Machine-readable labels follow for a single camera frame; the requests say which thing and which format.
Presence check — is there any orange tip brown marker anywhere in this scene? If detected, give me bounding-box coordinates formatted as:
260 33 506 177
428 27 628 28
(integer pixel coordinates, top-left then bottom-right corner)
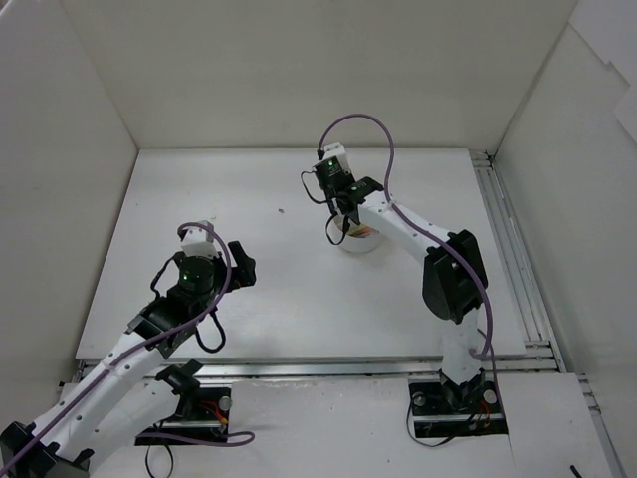
348 225 376 237

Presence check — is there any white round divided organizer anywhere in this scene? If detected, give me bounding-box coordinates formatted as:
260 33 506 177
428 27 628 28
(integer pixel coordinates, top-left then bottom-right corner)
335 216 383 254

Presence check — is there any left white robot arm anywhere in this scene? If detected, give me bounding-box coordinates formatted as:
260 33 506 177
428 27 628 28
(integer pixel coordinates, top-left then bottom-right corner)
1 241 256 477

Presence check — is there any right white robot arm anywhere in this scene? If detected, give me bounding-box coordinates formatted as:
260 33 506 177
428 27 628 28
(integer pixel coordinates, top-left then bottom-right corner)
313 151 488 410

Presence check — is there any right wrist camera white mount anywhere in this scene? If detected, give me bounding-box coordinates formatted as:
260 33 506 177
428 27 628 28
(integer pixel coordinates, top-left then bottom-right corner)
320 142 349 168

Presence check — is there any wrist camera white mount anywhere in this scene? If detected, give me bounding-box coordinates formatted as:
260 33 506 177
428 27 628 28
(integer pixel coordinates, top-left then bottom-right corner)
320 142 349 168
178 220 218 259

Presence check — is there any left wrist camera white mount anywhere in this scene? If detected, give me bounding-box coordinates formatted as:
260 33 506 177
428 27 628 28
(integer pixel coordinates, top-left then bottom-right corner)
178 220 218 259

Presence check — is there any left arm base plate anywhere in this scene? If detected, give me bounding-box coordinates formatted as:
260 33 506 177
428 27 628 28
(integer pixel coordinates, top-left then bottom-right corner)
134 386 232 446

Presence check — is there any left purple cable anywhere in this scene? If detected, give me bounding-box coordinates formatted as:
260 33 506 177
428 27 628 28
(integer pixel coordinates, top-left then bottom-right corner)
0 221 256 474

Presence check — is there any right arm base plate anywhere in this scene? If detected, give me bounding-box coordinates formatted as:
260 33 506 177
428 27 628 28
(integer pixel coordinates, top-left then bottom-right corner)
406 378 509 448

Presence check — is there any aluminium frame rail right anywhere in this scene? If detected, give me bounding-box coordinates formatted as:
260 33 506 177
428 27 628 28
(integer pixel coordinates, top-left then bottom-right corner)
469 150 626 477

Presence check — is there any aluminium frame rail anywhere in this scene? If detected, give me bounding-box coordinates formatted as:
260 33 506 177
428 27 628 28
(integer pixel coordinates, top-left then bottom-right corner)
469 150 626 477
195 347 561 382

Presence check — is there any aluminium frame rail front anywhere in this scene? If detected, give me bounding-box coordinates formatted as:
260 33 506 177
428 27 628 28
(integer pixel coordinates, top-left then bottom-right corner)
195 347 561 382

